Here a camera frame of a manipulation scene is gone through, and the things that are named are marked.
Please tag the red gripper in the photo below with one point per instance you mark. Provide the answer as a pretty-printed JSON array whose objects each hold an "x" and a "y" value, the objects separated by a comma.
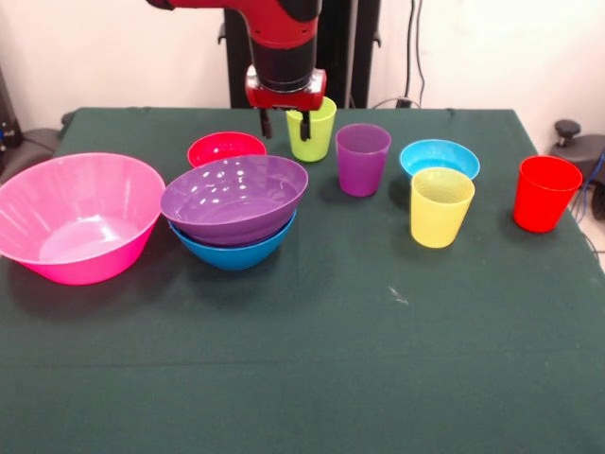
[{"x": 283, "y": 99}]

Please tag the red cup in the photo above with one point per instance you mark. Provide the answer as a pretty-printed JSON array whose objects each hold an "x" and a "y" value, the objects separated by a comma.
[{"x": 543, "y": 203}]

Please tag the large pink bowl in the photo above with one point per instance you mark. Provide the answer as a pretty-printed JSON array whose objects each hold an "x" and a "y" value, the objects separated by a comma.
[{"x": 80, "y": 265}]

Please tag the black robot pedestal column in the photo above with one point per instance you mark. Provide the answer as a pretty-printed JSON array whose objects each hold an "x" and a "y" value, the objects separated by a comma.
[{"x": 350, "y": 47}]

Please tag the large blue bowl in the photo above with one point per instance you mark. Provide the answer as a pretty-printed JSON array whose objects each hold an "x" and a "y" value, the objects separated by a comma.
[{"x": 234, "y": 257}]

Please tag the small crimson bowl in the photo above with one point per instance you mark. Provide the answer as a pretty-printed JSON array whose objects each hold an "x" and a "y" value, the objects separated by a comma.
[{"x": 222, "y": 146}]

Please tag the dark green table cloth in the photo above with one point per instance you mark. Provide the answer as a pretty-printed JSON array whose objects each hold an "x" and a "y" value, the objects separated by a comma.
[{"x": 302, "y": 354}]

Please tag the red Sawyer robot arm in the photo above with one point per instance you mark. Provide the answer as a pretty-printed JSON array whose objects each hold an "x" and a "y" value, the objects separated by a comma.
[{"x": 283, "y": 47}]

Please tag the black equipment box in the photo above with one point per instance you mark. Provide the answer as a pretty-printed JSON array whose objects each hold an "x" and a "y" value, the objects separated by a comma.
[{"x": 7, "y": 123}]

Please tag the black pedestal leg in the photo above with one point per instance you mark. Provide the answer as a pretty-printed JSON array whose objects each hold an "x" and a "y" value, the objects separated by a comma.
[
  {"x": 33, "y": 142},
  {"x": 591, "y": 146}
]

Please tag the yellow cup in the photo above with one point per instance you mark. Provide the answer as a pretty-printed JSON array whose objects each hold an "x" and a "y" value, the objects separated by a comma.
[{"x": 439, "y": 220}]

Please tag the black power plug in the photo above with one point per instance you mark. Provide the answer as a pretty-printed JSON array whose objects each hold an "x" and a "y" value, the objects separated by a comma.
[{"x": 403, "y": 102}]

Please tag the large purple bowl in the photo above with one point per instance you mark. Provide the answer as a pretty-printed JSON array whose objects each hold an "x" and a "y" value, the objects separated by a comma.
[{"x": 227, "y": 222}]

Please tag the small light blue bowl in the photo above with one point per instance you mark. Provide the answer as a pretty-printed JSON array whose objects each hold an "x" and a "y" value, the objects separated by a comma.
[{"x": 439, "y": 158}]

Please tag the black knob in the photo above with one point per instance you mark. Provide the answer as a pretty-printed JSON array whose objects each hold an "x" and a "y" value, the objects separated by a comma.
[{"x": 567, "y": 127}]

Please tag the purple cup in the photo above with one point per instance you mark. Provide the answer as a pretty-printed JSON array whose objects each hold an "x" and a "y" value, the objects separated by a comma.
[{"x": 361, "y": 172}]

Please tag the green cup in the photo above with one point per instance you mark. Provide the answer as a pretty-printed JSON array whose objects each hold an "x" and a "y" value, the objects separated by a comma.
[{"x": 316, "y": 142}]

